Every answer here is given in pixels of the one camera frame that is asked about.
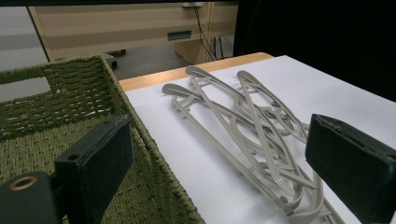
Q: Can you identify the teal drawer handle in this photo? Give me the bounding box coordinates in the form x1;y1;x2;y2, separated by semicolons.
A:
167;30;192;42

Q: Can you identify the light wooden desk cabinet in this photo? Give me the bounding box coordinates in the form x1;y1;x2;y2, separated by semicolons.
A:
28;1;239;64

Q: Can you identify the black cable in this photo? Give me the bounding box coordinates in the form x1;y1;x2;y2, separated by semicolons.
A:
213;35;234;60
190;1;219;62

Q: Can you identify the green woven basket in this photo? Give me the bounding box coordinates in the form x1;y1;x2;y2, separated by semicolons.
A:
0;54;206;224

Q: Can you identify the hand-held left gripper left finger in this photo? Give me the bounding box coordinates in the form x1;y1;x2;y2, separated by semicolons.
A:
54;115;134;224

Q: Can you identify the black curtain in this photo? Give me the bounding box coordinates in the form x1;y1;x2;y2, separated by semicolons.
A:
233;0;396;102

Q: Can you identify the white cabinet panel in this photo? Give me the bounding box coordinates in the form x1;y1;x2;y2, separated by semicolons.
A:
0;6;50;72

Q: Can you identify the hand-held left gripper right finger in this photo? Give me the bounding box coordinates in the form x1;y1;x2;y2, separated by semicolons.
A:
304;113;396;224

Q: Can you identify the grey plastic hanger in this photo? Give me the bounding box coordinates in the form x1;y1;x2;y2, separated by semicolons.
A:
236;69;331;218
185;64;312;200
162;82;345;224

